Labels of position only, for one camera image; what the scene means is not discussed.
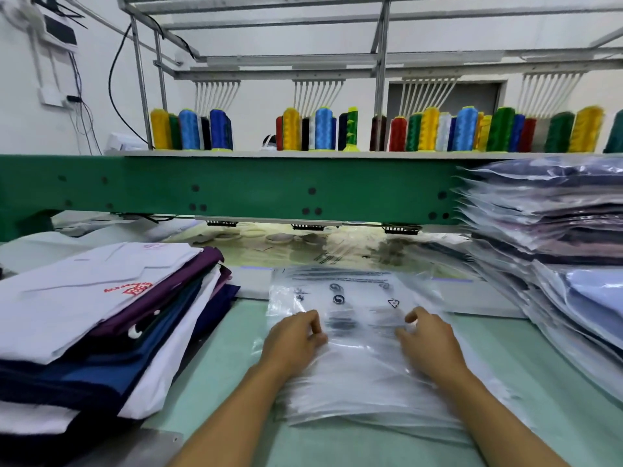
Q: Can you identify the grey metal thread rack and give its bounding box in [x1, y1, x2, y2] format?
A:
[117, 0, 623, 152]

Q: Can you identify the green machine beam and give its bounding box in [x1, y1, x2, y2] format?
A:
[0, 153, 488, 241]

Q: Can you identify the person's right hand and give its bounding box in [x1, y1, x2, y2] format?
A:
[395, 306, 470, 385]

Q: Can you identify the white wall socket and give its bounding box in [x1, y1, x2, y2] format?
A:
[39, 87, 79, 107]

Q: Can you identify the stack of bagged garments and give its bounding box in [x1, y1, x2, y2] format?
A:
[458, 155, 623, 403]

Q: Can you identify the white garment red logo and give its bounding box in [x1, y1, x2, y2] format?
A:
[0, 241, 204, 366]

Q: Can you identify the person's right forearm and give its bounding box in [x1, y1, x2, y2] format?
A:
[438, 369, 570, 467]

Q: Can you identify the person's left hand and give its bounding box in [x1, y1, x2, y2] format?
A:
[258, 309, 329, 385]

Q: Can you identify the person's left forearm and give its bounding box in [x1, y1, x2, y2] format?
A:
[167, 369, 293, 467]

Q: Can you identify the stack of plastic bags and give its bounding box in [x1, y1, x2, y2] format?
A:
[263, 265, 531, 444]

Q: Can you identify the white box device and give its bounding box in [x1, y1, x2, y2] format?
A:
[105, 132, 149, 154]

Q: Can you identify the row of coloured thread spools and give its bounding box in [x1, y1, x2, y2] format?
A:
[149, 104, 623, 154]

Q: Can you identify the wall router with antennas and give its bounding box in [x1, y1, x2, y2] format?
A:
[19, 0, 81, 53]

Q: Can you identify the single clear plastic bag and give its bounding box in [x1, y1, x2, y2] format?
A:
[533, 259, 623, 351]

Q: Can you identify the black hanging cable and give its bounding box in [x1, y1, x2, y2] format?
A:
[107, 24, 152, 147]

